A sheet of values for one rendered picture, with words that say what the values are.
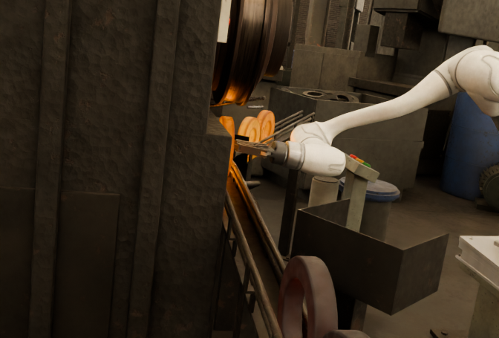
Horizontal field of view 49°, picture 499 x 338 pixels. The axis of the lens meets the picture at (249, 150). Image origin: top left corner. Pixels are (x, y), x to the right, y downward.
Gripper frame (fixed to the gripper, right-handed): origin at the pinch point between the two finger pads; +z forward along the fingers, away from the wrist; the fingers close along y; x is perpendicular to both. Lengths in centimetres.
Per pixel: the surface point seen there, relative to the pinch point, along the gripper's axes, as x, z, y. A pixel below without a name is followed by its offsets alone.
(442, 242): -1, -38, -70
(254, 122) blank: 3.9, -16.7, 35.9
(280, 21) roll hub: 39.3, -4.0, -24.7
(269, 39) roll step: 34.1, -1.7, -27.5
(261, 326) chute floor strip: -14, 3, -89
